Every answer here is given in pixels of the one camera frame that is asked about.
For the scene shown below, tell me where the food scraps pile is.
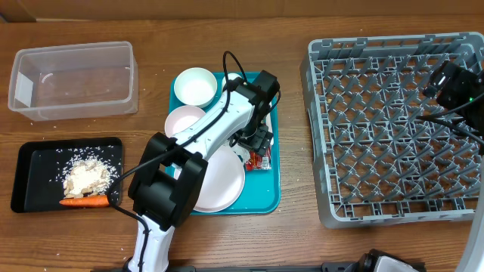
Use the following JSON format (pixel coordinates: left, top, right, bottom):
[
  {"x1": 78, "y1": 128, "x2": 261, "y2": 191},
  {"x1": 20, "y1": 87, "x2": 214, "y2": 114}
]
[{"x1": 48, "y1": 145, "x2": 123, "y2": 199}]

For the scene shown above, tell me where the pink bowl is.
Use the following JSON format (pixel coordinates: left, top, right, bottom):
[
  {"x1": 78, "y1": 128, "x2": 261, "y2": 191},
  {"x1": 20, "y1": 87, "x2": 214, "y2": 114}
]
[{"x1": 164, "y1": 105, "x2": 206, "y2": 138}]

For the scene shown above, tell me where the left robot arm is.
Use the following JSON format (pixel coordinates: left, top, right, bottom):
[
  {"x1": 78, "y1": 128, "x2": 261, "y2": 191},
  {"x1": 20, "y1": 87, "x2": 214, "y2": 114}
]
[{"x1": 123, "y1": 70, "x2": 280, "y2": 271}]

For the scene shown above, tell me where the clear plastic bin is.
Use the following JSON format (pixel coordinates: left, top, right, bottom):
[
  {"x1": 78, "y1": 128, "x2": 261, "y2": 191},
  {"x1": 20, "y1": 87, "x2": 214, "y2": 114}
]
[{"x1": 8, "y1": 41, "x2": 138, "y2": 121}]

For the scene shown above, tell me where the orange carrot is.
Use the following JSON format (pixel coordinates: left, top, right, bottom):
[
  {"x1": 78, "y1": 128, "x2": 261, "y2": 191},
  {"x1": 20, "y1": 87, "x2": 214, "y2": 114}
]
[{"x1": 59, "y1": 195, "x2": 110, "y2": 208}]

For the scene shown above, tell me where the black plastic tray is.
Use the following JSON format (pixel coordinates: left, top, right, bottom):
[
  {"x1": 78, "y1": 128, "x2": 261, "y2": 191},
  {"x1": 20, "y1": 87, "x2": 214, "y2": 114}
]
[{"x1": 11, "y1": 137, "x2": 124, "y2": 213}]

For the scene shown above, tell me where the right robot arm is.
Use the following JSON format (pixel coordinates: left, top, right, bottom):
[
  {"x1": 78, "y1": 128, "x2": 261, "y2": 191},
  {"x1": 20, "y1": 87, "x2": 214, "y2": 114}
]
[{"x1": 417, "y1": 60, "x2": 483, "y2": 272}]

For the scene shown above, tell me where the white round plate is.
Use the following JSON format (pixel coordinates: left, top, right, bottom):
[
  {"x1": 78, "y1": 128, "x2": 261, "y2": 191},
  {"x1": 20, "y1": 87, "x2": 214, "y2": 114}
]
[{"x1": 194, "y1": 146, "x2": 245, "y2": 213}]

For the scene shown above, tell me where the white bowl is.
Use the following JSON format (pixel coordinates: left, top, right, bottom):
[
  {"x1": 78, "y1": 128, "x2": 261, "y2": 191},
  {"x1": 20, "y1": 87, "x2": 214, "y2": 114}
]
[{"x1": 174, "y1": 67, "x2": 218, "y2": 108}]

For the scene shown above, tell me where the red snack wrapper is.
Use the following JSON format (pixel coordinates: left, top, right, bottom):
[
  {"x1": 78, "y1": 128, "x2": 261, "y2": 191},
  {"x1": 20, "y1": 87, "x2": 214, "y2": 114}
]
[{"x1": 244, "y1": 147, "x2": 271, "y2": 172}]

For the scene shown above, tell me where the crumpled white napkin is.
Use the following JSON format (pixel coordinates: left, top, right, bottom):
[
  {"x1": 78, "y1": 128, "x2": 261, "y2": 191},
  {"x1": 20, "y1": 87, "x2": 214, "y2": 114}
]
[{"x1": 224, "y1": 140, "x2": 250, "y2": 164}]

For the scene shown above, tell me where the white paper cup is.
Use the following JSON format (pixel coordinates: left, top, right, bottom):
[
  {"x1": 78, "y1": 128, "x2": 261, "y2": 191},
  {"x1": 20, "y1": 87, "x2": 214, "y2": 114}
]
[{"x1": 222, "y1": 73, "x2": 240, "y2": 90}]

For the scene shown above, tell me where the grey dishwasher rack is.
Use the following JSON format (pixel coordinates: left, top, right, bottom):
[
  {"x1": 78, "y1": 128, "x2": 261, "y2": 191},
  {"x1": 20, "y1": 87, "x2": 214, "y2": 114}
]
[{"x1": 300, "y1": 32, "x2": 483, "y2": 228}]

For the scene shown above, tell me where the teal serving tray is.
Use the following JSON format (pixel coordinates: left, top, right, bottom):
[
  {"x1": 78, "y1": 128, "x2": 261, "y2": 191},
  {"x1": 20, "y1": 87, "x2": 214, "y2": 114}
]
[{"x1": 169, "y1": 72, "x2": 281, "y2": 216}]

